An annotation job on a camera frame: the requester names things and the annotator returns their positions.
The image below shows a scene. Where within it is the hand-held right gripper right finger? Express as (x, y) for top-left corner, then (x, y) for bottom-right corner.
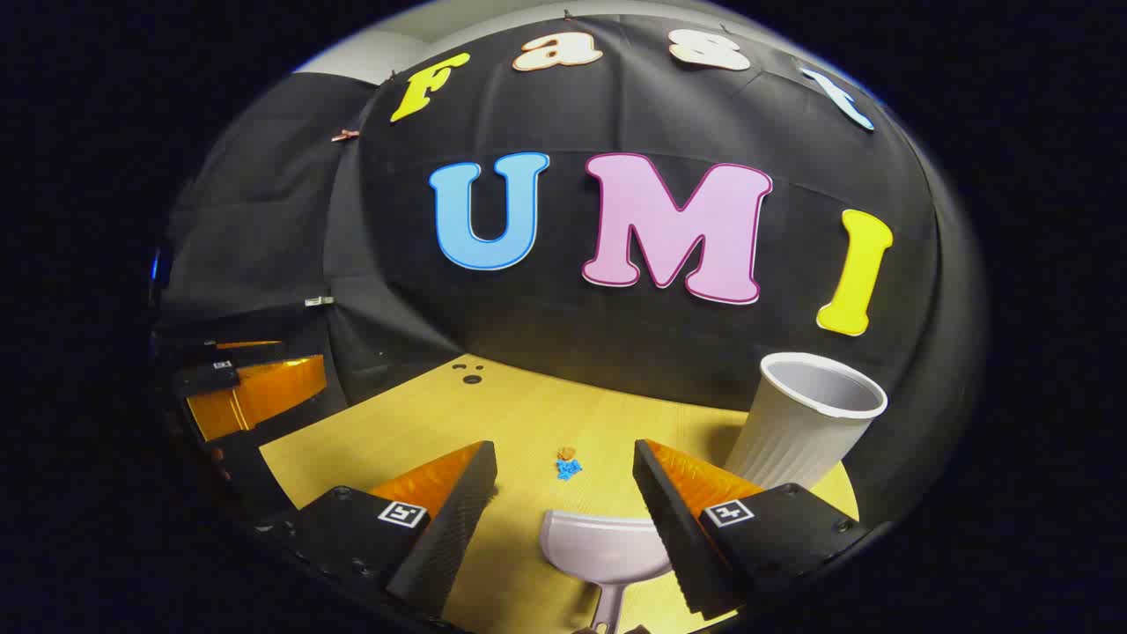
(631, 439), (870, 621)

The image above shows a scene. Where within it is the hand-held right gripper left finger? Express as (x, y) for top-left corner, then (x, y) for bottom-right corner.
(254, 440), (499, 620)

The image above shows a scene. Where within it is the small grey dustpan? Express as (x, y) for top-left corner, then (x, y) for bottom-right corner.
(539, 509), (675, 634)

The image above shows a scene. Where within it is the white ribbed cup garbage bin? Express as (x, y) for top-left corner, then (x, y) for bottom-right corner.
(724, 351), (888, 491)

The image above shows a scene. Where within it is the wooden desktop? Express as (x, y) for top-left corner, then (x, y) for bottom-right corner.
(258, 354), (861, 634)

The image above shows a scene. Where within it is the black backdrop cloth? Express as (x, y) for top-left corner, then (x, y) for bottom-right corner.
(154, 11), (987, 529)

